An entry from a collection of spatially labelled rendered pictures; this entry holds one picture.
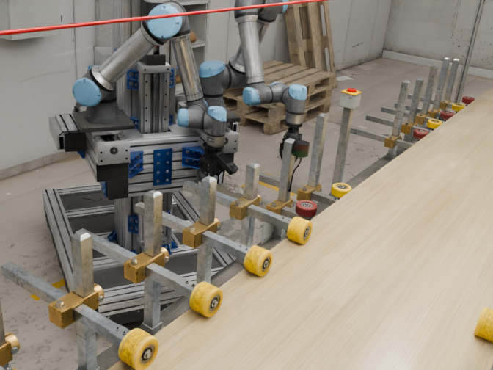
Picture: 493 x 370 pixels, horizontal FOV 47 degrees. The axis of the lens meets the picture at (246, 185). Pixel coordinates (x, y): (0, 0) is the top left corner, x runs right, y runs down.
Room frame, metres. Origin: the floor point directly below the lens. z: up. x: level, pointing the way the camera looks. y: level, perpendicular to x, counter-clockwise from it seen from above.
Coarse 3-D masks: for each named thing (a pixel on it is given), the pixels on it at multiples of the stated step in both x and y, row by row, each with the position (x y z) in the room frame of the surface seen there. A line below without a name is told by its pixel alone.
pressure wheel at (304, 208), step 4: (300, 200) 1.94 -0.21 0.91; (304, 200) 1.94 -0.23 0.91; (308, 200) 1.94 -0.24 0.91; (296, 204) 1.90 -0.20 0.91; (300, 204) 1.90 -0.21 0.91; (304, 204) 1.91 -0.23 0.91; (308, 204) 1.90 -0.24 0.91; (312, 204) 1.92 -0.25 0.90; (296, 208) 1.89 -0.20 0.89; (300, 208) 1.88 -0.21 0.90; (304, 208) 1.87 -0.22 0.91; (308, 208) 1.87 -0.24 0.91; (312, 208) 1.88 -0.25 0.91; (316, 208) 1.89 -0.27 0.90; (296, 212) 1.89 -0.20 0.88; (300, 212) 1.87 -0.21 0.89; (304, 212) 1.87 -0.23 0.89; (308, 212) 1.87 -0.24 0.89; (312, 212) 1.87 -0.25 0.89; (304, 216) 1.87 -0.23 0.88; (308, 216) 1.87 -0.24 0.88; (312, 216) 1.87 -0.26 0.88
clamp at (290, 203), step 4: (276, 200) 1.99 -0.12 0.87; (288, 200) 2.00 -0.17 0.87; (292, 200) 2.03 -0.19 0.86; (268, 204) 1.95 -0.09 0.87; (276, 204) 1.96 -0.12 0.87; (280, 204) 1.96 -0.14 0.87; (284, 204) 1.97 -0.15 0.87; (288, 204) 1.99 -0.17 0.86; (292, 204) 2.01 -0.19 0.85; (268, 208) 1.94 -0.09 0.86; (272, 208) 1.93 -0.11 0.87; (276, 208) 1.92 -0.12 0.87; (280, 208) 1.94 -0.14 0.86; (276, 212) 1.92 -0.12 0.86; (280, 212) 1.94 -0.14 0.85
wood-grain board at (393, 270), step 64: (448, 128) 3.05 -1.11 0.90; (384, 192) 2.09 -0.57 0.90; (448, 192) 2.15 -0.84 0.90; (320, 256) 1.55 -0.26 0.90; (384, 256) 1.59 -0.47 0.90; (448, 256) 1.62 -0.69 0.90; (192, 320) 1.18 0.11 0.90; (256, 320) 1.20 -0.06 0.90; (320, 320) 1.22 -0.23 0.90; (384, 320) 1.25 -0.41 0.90; (448, 320) 1.27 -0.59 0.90
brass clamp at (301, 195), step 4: (320, 184) 2.24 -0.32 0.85; (300, 188) 2.17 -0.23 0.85; (308, 188) 2.18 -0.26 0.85; (312, 188) 2.18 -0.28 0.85; (316, 188) 2.19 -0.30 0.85; (320, 188) 2.23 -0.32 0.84; (300, 192) 2.15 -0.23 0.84; (304, 192) 2.14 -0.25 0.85; (308, 192) 2.14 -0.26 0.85; (300, 196) 2.15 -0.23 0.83; (304, 196) 2.13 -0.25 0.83; (308, 196) 2.14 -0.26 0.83
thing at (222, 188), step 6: (216, 186) 2.12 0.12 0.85; (222, 186) 2.10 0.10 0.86; (228, 186) 2.10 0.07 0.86; (222, 192) 2.10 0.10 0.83; (228, 192) 2.08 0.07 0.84; (264, 198) 2.02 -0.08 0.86; (264, 204) 1.99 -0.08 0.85; (282, 210) 1.94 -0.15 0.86; (288, 210) 1.94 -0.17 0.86; (294, 210) 1.94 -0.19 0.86; (288, 216) 1.93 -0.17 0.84; (294, 216) 1.91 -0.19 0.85; (300, 216) 1.90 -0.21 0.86
